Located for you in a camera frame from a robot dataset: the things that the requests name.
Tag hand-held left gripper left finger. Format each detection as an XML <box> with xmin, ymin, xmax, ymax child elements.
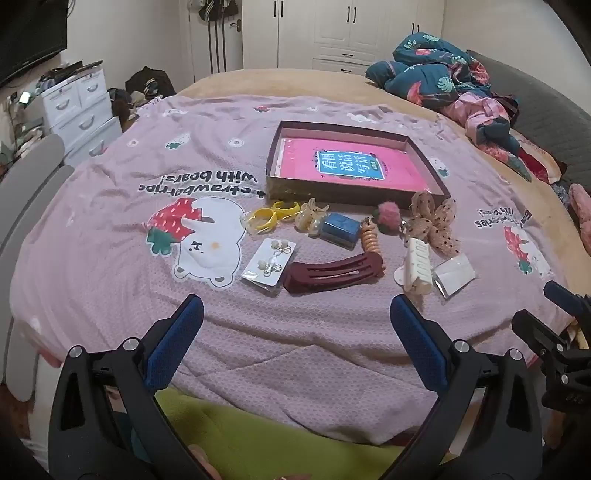
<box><xmin>48</xmin><ymin>294</ymin><xmax>218</xmax><ymax>480</ymax></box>

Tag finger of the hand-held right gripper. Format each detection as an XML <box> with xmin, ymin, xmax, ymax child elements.
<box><xmin>511</xmin><ymin>309</ymin><xmax>570</xmax><ymax>361</ymax></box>
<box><xmin>543</xmin><ymin>280</ymin><xmax>591</xmax><ymax>320</ymax></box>

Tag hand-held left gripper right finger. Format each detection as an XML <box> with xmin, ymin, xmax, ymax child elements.
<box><xmin>390</xmin><ymin>294</ymin><xmax>543</xmax><ymax>480</ymax></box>

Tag small white packet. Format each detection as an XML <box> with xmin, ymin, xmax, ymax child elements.
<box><xmin>433</xmin><ymin>256</ymin><xmax>476</xmax><ymax>300</ymax></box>

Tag cream hair claw clip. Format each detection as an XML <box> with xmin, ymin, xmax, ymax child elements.
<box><xmin>393</xmin><ymin>236</ymin><xmax>434</xmax><ymax>296</ymax></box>

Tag pearl earrings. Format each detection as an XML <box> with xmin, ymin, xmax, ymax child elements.
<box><xmin>241</xmin><ymin>237</ymin><xmax>298</xmax><ymax>292</ymax></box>

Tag peach spiral hair tie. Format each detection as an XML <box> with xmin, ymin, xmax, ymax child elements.
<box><xmin>359</xmin><ymin>218</ymin><xmax>382</xmax><ymax>254</ymax></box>

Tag beige polka dot bow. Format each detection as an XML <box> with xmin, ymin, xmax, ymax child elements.
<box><xmin>406</xmin><ymin>190</ymin><xmax>461</xmax><ymax>258</ymax></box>

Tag dark red hair clip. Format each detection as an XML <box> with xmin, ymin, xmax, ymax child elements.
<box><xmin>283</xmin><ymin>251</ymin><xmax>385</xmax><ymax>295</ymax></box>

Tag small blue box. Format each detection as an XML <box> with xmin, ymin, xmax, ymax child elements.
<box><xmin>320</xmin><ymin>213</ymin><xmax>361</xmax><ymax>250</ymax></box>

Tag bagged yellow hoop earrings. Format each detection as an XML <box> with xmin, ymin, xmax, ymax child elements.
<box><xmin>242</xmin><ymin>199</ymin><xmax>301</xmax><ymax>234</ymax></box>

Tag shallow cardboard box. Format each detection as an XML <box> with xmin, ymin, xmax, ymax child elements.
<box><xmin>264</xmin><ymin>121</ymin><xmax>452</xmax><ymax>204</ymax></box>

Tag pink printed blanket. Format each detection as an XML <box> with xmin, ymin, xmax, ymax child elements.
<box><xmin>9</xmin><ymin>95</ymin><xmax>573</xmax><ymax>444</ymax></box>

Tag pink plush cloth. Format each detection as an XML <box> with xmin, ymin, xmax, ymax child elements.
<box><xmin>568</xmin><ymin>183</ymin><xmax>591</xmax><ymax>254</ymax></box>

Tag pink pompom strawberry charm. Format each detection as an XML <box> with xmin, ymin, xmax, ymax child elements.
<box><xmin>372</xmin><ymin>202</ymin><xmax>407</xmax><ymax>237</ymax></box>

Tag green cloth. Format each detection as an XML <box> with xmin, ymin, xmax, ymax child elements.
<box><xmin>154</xmin><ymin>388</ymin><xmax>458</xmax><ymax>480</ymax></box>

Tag clear flower pearl hair clip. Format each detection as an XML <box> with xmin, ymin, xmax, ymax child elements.
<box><xmin>295</xmin><ymin>198</ymin><xmax>331</xmax><ymax>237</ymax></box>

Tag pink book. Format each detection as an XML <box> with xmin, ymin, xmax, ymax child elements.
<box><xmin>277</xmin><ymin>136</ymin><xmax>439</xmax><ymax>192</ymax></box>

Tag dark clothes pile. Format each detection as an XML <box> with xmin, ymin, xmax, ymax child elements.
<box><xmin>108</xmin><ymin>88</ymin><xmax>140</xmax><ymax>131</ymax></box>

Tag white drawer cabinet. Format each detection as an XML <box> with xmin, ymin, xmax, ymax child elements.
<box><xmin>28</xmin><ymin>69</ymin><xmax>123</xmax><ymax>168</ymax></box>

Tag dark bag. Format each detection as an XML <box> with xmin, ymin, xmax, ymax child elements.
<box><xmin>124</xmin><ymin>66</ymin><xmax>177</xmax><ymax>100</ymax></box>

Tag teal floral quilt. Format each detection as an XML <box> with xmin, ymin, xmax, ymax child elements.
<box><xmin>366</xmin><ymin>32</ymin><xmax>491</xmax><ymax>110</ymax></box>

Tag white door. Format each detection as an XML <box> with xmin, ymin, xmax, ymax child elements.
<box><xmin>178</xmin><ymin>0</ymin><xmax>244</xmax><ymax>84</ymax></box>

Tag white wardrobe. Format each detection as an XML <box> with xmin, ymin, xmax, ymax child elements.
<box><xmin>277</xmin><ymin>0</ymin><xmax>446</xmax><ymax>77</ymax></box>

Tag black television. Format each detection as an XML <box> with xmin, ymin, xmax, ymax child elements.
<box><xmin>0</xmin><ymin>0</ymin><xmax>68</xmax><ymax>87</ymax></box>

